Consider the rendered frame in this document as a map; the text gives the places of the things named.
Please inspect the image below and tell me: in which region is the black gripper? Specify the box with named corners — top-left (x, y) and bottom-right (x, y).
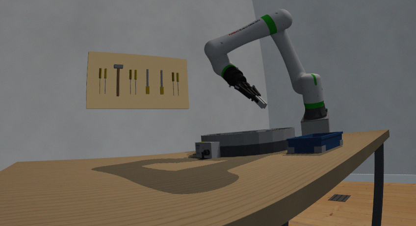
top-left (231, 74), bottom-right (267, 109)

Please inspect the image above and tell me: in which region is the blue plastic crate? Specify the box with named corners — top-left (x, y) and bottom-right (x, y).
top-left (286, 131), bottom-right (343, 153)

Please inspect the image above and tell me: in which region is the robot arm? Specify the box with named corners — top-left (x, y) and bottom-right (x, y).
top-left (204, 9), bottom-right (328, 120)

